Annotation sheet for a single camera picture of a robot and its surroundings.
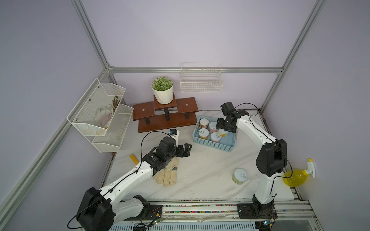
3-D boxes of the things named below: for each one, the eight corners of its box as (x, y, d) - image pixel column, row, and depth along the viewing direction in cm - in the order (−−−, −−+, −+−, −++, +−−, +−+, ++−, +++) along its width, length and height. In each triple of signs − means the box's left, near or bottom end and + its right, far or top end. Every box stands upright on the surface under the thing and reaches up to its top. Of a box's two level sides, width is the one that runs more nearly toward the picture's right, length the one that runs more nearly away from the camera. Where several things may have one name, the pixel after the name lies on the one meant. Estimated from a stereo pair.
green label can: (233, 184, 84) (235, 181, 80) (230, 172, 89) (233, 168, 85) (245, 184, 84) (248, 181, 80) (242, 172, 89) (245, 168, 85)
